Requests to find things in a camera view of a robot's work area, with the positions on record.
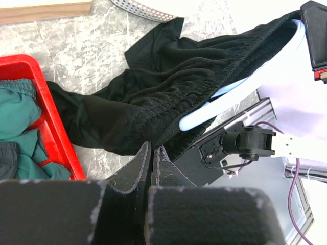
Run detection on red plastic bin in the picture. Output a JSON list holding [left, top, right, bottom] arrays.
[[1, 54, 86, 180]]

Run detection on wooden hanger rack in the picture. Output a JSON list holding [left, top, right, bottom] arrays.
[[1, 0, 92, 25]]

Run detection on teal green garment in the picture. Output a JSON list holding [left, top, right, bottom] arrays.
[[1, 79, 71, 180]]

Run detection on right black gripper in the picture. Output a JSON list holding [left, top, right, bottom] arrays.
[[300, 1, 326, 83]]

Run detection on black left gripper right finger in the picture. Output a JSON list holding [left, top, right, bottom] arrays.
[[144, 146, 285, 244]]

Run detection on white laundry basket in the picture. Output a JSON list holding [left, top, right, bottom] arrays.
[[111, 0, 177, 23]]

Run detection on black shorts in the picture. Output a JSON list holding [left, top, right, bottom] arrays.
[[48, 11, 300, 160]]

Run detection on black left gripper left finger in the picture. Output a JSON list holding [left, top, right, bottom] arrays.
[[1, 142, 151, 244]]

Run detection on aluminium frame rail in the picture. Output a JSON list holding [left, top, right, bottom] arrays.
[[206, 91, 326, 244]]

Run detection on dark grey shorts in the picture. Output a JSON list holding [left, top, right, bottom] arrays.
[[0, 142, 18, 180]]

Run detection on blue hanger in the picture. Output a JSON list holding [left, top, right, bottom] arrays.
[[179, 19, 306, 132]]

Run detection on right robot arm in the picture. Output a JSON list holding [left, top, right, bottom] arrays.
[[214, 1, 326, 167]]

